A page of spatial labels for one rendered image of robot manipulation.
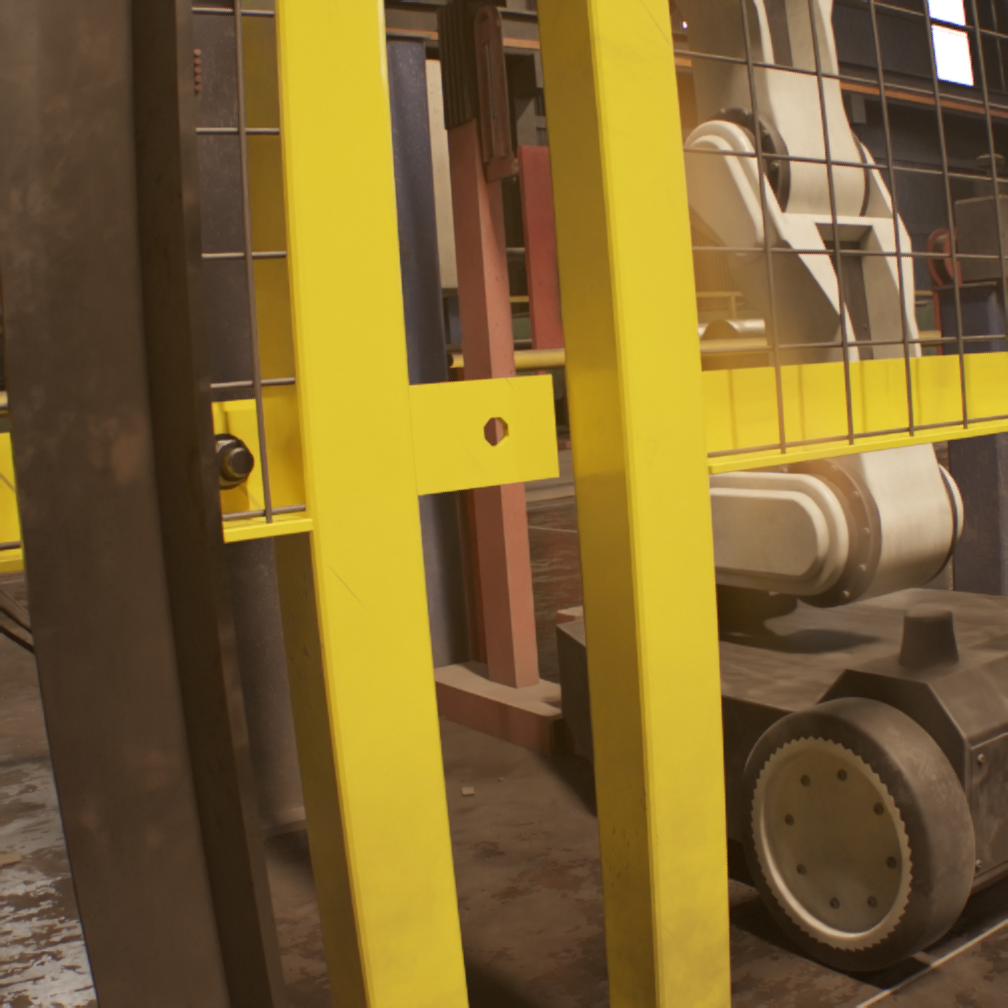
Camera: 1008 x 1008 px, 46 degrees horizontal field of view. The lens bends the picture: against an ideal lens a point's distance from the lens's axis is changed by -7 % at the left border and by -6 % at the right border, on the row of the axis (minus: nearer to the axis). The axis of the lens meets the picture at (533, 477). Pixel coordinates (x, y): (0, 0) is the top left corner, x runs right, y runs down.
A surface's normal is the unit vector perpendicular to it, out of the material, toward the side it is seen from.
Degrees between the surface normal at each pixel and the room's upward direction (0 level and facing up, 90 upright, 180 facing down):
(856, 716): 12
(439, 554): 90
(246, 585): 90
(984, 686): 45
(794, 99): 80
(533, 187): 90
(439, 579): 90
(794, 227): 65
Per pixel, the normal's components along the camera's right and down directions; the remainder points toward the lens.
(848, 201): 0.53, 0.39
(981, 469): -0.83, 0.11
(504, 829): -0.07, -0.99
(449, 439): 0.56, 0.02
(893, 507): 0.49, -0.28
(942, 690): 0.32, -0.68
